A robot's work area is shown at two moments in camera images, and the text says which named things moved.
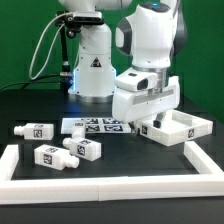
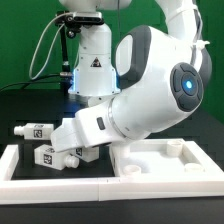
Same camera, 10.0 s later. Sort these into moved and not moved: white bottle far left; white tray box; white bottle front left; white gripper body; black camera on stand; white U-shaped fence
Moved: white gripper body; white tray box
Not moved: white U-shaped fence; white bottle far left; black camera on stand; white bottle front left
